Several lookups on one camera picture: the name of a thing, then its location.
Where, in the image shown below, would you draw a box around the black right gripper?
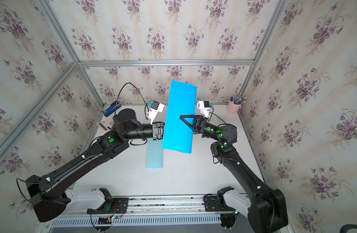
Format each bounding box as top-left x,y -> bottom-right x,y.
180,119 -> 222,144

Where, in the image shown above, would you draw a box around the dark blue paper sheet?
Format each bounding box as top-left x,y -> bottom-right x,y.
162,80 -> 197,154

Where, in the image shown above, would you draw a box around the light blue paper sheet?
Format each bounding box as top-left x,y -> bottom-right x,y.
146,139 -> 164,169

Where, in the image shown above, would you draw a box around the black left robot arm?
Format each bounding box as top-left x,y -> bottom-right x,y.
26,109 -> 165,222

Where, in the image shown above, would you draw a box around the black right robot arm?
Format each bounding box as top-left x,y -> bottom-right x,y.
180,115 -> 288,233

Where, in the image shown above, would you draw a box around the pink pen cup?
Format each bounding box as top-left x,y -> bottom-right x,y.
226,100 -> 242,115

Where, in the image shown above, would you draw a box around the blue black stapler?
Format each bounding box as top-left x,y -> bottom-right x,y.
103,102 -> 121,117

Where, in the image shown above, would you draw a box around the pink desk calculator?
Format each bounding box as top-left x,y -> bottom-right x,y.
97,119 -> 114,132

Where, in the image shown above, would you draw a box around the pens in cup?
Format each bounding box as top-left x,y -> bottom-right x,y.
230,91 -> 247,105

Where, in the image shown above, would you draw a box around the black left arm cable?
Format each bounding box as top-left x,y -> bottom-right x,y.
114,82 -> 150,120

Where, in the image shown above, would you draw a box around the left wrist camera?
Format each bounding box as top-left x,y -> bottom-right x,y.
147,101 -> 165,125

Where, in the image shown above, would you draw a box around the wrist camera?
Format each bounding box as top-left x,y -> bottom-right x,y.
197,101 -> 212,118
147,101 -> 165,125

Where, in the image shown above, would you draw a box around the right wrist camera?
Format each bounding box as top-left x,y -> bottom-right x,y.
197,101 -> 212,118

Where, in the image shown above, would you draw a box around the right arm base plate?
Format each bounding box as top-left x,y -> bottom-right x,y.
203,194 -> 246,213

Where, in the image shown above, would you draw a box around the aluminium mounting rail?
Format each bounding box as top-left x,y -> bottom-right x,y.
43,193 -> 287,217

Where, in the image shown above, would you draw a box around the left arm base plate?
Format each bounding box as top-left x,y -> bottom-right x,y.
87,198 -> 130,215

